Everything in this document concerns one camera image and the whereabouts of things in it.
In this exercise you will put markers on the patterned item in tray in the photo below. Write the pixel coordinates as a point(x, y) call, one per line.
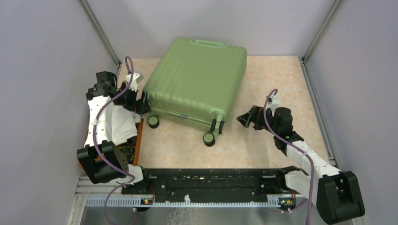
point(128, 152)

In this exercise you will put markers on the green suitcase blue lining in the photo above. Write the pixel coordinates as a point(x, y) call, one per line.
point(195, 84)

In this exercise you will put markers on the orange wooden tray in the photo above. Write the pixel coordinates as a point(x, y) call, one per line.
point(137, 146)

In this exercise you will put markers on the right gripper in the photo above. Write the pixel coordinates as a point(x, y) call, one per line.
point(256, 114)

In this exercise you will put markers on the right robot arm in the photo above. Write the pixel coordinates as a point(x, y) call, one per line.
point(317, 167)

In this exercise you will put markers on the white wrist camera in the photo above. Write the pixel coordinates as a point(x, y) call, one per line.
point(133, 80)
point(273, 103)

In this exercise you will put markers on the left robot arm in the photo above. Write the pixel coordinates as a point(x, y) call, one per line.
point(101, 99)

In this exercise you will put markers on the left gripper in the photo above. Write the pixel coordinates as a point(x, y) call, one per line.
point(142, 107)

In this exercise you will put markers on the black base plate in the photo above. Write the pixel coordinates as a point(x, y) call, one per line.
point(210, 185)

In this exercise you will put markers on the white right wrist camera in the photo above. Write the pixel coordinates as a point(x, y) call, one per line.
point(273, 103)

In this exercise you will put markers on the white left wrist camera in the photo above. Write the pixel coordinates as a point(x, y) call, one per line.
point(133, 80)

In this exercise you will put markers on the white fluffy towel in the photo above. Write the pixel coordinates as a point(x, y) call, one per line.
point(124, 125)

